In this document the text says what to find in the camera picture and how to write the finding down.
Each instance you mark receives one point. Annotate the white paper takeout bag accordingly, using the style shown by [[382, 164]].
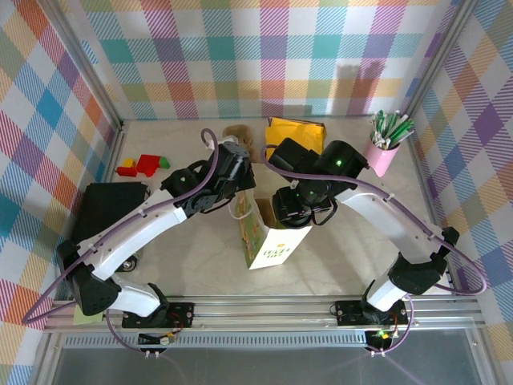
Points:
[[276, 248]]

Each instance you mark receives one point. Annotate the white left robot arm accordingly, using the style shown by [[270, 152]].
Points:
[[136, 232]]

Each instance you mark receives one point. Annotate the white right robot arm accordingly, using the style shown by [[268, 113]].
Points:
[[380, 216]]

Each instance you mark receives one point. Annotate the yellow paper envelope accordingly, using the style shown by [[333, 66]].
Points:
[[296, 128]]

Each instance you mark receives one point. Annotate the small green toy block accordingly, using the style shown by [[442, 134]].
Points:
[[164, 162]]

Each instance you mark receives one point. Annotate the pink straw holder cup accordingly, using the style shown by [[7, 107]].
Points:
[[380, 160]]

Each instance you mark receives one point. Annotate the large red toy block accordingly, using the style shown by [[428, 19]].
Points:
[[148, 165]]

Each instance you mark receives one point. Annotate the small yellow toy block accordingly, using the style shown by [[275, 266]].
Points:
[[128, 163]]

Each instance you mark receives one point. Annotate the flat red toy block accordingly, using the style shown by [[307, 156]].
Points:
[[126, 172]]

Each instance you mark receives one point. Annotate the plaid backdrop cloth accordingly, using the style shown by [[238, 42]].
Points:
[[256, 56]]

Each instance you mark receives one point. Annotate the small circuit board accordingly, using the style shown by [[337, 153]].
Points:
[[380, 336], [160, 340]]

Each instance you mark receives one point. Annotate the pale green paper sheet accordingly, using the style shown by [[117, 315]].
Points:
[[86, 318]]

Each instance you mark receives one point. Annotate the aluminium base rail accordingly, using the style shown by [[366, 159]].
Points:
[[260, 310]]

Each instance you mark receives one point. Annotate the aluminium frame post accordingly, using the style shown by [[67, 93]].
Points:
[[84, 60], [441, 52]]

